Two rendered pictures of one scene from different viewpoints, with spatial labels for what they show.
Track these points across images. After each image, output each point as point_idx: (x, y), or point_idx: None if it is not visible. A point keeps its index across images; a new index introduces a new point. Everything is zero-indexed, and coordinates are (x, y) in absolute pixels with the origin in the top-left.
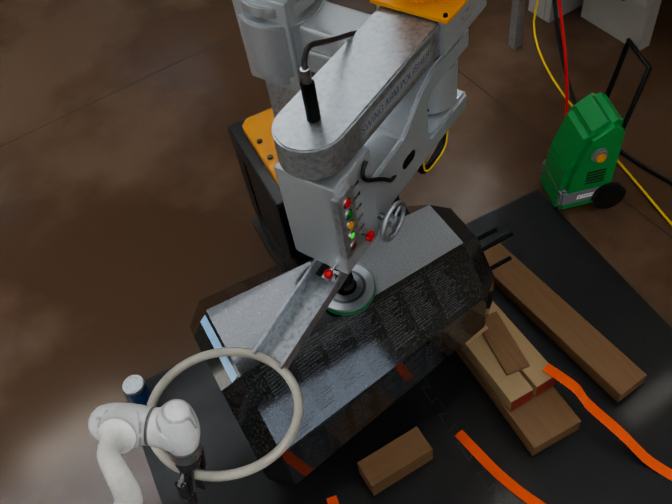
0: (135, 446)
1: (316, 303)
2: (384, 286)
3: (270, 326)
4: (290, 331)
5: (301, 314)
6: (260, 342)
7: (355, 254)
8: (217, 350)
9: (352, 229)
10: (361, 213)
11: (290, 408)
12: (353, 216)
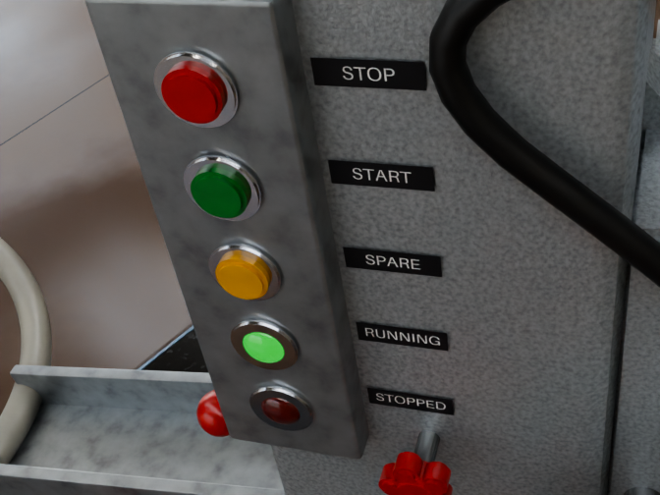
0: None
1: (244, 483)
2: None
3: (103, 372)
4: (124, 450)
5: (192, 455)
6: (45, 372)
7: (351, 480)
8: (21, 282)
9: (272, 317)
10: (435, 330)
11: None
12: (284, 248)
